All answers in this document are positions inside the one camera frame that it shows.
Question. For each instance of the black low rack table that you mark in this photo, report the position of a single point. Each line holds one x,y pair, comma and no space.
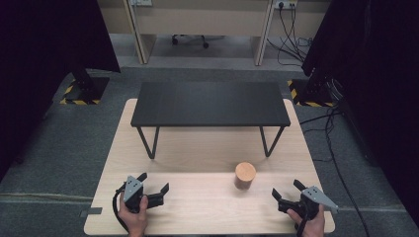
210,103

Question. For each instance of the white wall socket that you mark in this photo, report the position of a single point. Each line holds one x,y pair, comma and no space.
285,3
141,2

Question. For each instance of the black office chair base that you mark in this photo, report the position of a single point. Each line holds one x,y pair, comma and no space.
190,40

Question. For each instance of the beige office desk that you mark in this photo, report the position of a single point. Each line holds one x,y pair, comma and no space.
204,19

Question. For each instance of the black stand with striped base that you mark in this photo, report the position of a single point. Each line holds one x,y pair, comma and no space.
311,94
86,89

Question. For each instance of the black curtain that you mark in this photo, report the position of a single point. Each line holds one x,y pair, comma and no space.
378,65
39,65

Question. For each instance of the person's left hand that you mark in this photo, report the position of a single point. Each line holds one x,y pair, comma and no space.
134,221

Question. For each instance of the person's right hand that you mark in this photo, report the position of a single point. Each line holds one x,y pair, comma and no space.
314,225

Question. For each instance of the wooden cylinder block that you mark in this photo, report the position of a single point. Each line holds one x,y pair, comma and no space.
245,175

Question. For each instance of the grey tape strip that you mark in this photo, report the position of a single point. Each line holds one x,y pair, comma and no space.
91,212

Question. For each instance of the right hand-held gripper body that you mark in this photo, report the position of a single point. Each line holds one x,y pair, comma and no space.
311,199

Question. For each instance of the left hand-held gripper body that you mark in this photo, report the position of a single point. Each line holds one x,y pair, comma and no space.
133,191

